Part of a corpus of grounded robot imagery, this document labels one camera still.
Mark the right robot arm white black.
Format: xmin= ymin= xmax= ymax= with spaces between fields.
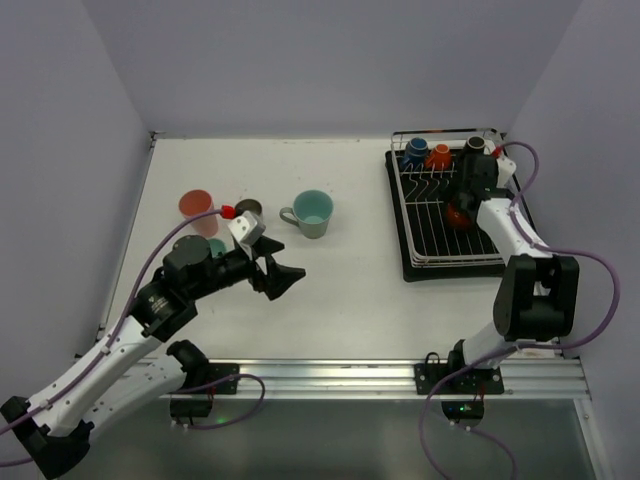
xmin=447 ymin=153 xmax=579 ymax=370

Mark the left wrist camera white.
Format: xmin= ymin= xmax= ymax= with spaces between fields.
xmin=226 ymin=208 xmax=266 ymax=246

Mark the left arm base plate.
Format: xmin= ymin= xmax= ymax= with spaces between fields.
xmin=176 ymin=362 xmax=240 ymax=395

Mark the orange cup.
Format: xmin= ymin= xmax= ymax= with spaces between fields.
xmin=425 ymin=144 xmax=452 ymax=171

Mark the black drip tray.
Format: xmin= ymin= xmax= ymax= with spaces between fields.
xmin=385 ymin=150 xmax=505 ymax=283

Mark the aluminium mounting rail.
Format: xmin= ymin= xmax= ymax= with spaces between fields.
xmin=64 ymin=355 xmax=591 ymax=399

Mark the black cup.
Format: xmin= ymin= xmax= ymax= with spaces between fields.
xmin=460 ymin=135 xmax=486 ymax=157

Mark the steel cup with cork base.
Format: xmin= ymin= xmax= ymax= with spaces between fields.
xmin=234 ymin=198 xmax=264 ymax=221

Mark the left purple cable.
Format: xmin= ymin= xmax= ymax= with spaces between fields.
xmin=0 ymin=207 xmax=266 ymax=466

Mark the pink plastic cup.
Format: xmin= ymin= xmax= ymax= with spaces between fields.
xmin=178 ymin=189 xmax=219 ymax=238

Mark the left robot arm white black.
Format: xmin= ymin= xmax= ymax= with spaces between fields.
xmin=1 ymin=235 xmax=306 ymax=479

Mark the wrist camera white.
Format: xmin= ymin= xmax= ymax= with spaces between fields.
xmin=491 ymin=146 xmax=517 ymax=188
xmin=226 ymin=208 xmax=266 ymax=246

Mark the wire dish rack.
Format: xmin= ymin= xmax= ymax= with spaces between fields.
xmin=386 ymin=128 xmax=503 ymax=269

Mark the pale green mug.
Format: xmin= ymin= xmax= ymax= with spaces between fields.
xmin=279 ymin=190 xmax=334 ymax=240
xmin=208 ymin=238 xmax=227 ymax=258

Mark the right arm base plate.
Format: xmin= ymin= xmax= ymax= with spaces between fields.
xmin=413 ymin=352 xmax=505 ymax=396

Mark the blue cup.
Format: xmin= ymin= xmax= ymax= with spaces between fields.
xmin=401 ymin=137 xmax=429 ymax=168

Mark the red glazed round cup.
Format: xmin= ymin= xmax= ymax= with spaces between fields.
xmin=445 ymin=203 xmax=473 ymax=231

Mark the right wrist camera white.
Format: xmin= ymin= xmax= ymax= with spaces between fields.
xmin=491 ymin=146 xmax=517 ymax=188

